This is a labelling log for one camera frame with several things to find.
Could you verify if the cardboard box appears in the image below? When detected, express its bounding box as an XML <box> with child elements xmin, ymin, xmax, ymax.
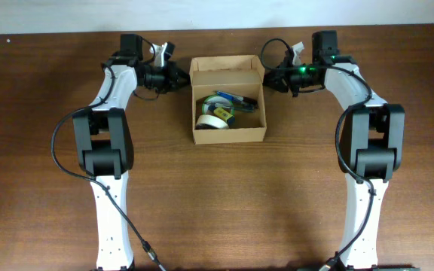
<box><xmin>189</xmin><ymin>55</ymin><xmax>267</xmax><ymax>145</ymax></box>

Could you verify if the clear black retractable pen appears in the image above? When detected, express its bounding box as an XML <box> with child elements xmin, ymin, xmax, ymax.
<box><xmin>204</xmin><ymin>102</ymin><xmax>255</xmax><ymax>112</ymax></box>

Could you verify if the black and white marker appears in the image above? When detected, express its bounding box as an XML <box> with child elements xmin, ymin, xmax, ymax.
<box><xmin>222</xmin><ymin>93</ymin><xmax>258</xmax><ymax>105</ymax></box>

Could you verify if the yellow and black highlighter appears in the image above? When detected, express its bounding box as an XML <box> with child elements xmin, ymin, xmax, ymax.
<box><xmin>209</xmin><ymin>105</ymin><xmax>235</xmax><ymax>125</ymax></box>

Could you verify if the blue retractable pen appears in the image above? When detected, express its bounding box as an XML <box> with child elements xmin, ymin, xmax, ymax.
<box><xmin>215</xmin><ymin>90</ymin><xmax>244</xmax><ymax>103</ymax></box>

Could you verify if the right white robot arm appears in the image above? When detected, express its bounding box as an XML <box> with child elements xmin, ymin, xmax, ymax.
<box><xmin>263</xmin><ymin>30</ymin><xmax>405</xmax><ymax>270</ymax></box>

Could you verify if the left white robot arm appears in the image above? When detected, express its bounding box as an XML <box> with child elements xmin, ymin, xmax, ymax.
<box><xmin>72</xmin><ymin>34</ymin><xmax>190</xmax><ymax>270</ymax></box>

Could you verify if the green tape roll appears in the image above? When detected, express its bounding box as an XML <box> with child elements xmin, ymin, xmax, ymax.
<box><xmin>202</xmin><ymin>95</ymin><xmax>234</xmax><ymax>114</ymax></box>

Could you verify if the white masking tape roll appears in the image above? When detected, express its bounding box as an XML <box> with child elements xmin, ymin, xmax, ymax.
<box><xmin>195</xmin><ymin>114</ymin><xmax>229</xmax><ymax>129</ymax></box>

